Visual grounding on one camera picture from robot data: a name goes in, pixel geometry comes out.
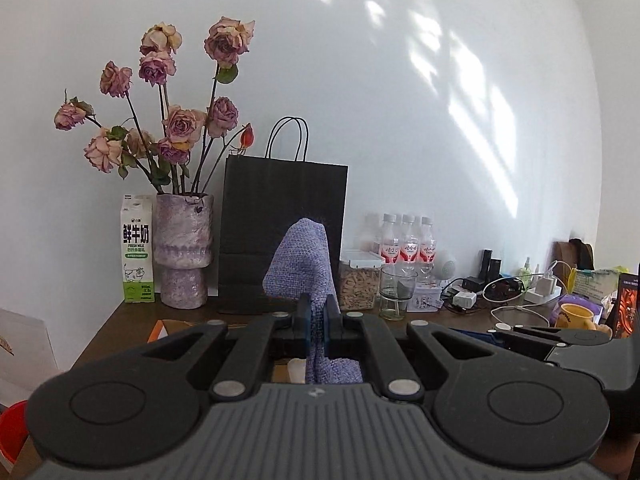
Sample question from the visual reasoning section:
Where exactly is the red label water bottle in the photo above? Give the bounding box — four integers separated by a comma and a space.
419, 216, 438, 281
400, 214, 420, 268
381, 213, 401, 266

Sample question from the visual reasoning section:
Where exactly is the purple textured vase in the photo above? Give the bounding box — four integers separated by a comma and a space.
152, 192, 215, 309

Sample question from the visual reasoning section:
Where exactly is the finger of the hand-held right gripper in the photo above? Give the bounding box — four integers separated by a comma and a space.
510, 325, 615, 347
447, 329, 571, 363

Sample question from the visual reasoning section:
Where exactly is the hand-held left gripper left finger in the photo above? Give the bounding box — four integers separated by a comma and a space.
142, 292, 312, 403

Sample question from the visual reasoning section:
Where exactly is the white patterned tin box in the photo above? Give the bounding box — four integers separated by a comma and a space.
410, 285, 443, 312

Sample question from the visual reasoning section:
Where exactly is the white power strip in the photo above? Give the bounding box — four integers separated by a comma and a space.
524, 272, 568, 306

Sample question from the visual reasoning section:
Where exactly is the white green snack bag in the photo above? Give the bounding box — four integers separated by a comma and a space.
570, 267, 623, 306

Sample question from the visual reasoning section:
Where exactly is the white charger puck with cable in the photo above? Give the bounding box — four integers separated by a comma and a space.
487, 305, 551, 335

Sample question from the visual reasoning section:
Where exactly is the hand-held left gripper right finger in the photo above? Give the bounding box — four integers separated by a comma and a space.
324, 295, 501, 403

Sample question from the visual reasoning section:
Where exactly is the white green milk carton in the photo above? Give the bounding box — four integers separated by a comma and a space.
120, 194, 157, 304

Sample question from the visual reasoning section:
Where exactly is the yellow mug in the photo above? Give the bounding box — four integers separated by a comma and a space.
557, 302, 598, 331

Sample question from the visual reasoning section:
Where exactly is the purple pouch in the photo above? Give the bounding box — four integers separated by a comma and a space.
550, 292, 608, 326

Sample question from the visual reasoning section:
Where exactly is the purple knit cloth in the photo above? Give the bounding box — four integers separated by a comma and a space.
261, 217, 363, 385

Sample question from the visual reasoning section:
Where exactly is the black electronic gadget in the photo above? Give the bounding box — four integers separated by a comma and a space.
487, 277, 523, 303

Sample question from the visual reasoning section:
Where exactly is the white cardboard box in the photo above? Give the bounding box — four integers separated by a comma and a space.
0, 307, 63, 406

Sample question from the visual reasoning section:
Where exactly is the clear container of seeds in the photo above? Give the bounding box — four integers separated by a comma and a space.
339, 250, 386, 311

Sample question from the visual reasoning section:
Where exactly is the white round desk fan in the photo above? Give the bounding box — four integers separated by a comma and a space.
434, 252, 458, 281

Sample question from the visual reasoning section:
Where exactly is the clear drinking glass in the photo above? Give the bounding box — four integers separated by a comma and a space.
379, 265, 418, 322

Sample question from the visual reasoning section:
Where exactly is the red bucket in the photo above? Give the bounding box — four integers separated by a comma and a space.
0, 400, 31, 466

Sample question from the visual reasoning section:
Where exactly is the dried rose bouquet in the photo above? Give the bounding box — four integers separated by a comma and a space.
54, 16, 257, 196

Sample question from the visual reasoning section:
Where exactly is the black paper bag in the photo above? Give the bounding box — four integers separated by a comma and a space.
217, 116, 349, 315

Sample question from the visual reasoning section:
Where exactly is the brown bag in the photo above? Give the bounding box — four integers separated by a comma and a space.
552, 238, 596, 286

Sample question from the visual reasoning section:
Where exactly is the red black package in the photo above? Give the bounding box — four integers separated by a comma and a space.
612, 272, 640, 341

